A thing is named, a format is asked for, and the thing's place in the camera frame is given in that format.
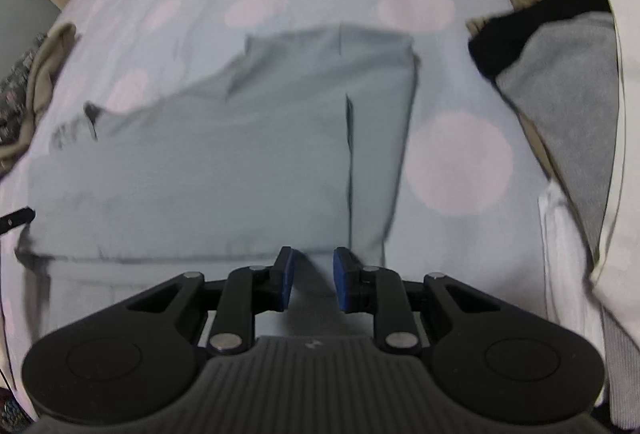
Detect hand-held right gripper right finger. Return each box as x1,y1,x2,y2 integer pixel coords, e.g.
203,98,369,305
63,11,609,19
332,245,501,356

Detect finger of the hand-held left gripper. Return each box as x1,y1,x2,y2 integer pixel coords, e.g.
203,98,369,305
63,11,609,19
0,207,37,228

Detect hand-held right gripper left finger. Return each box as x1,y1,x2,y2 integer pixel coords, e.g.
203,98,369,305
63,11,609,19
125,245,297,357

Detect grey long-sleeve shirt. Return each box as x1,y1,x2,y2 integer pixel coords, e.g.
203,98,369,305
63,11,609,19
15,24,422,345

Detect dark patterned folded garment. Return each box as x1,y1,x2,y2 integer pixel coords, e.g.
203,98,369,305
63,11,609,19
0,32,49,146

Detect folded khaki pants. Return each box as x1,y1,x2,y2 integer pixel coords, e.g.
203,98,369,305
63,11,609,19
0,22,79,161

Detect teal knitted cloth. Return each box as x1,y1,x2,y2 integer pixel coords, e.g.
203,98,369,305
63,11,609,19
0,386,26,434

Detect white cloth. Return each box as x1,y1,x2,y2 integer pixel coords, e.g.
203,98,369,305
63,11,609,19
537,181,614,406

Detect grey pink-dotted bed cover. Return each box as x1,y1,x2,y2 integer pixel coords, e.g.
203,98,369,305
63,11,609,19
0,0,566,434

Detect grey knit garment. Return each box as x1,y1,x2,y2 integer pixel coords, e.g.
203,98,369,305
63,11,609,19
495,12,626,261

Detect grey ribbed garment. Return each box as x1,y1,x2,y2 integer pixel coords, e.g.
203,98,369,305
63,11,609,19
601,308,640,431

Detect white shirt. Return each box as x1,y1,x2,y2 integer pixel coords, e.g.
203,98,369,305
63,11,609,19
587,0,640,351

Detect black garment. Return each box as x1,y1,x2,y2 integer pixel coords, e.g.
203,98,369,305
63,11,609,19
467,0,614,83

